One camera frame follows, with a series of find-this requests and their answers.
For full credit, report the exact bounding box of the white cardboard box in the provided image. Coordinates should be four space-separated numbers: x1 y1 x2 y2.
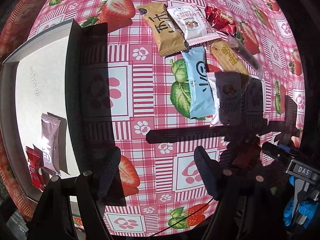
0 19 88 235

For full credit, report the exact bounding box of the person's right hand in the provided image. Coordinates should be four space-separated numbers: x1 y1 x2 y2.
283 176 320 227

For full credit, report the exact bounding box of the plain red snack packet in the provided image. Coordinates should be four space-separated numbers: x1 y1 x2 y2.
25 144 48 192

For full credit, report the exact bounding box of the black cable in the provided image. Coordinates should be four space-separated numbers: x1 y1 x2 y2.
147 197 218 238

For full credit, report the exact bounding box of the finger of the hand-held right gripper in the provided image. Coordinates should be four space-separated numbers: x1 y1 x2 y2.
277 144 300 158
262 142 292 164

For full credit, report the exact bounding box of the clear dark snack stick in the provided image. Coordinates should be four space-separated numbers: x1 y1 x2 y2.
227 35 263 79

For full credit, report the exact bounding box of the yellow rice cracker packet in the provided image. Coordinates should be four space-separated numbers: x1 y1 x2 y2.
209 41 252 80

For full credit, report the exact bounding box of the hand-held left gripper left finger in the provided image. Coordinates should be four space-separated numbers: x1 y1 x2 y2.
26 146 123 240

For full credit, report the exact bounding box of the tan snack packet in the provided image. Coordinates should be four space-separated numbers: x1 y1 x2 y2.
136 3 190 57

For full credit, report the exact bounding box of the mauve snack packet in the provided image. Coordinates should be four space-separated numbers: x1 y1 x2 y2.
41 112 68 177

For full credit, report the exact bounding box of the light blue snack packet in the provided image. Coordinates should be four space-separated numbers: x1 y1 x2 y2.
181 47 216 120

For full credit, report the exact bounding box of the strawberry print tablecloth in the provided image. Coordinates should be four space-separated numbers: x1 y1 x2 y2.
0 0 307 240

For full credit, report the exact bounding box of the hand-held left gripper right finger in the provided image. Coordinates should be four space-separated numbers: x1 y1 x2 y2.
194 146 288 240

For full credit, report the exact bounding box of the white pink-edged snack packet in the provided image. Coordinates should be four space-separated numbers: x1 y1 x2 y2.
206 72 247 127
167 4 218 47

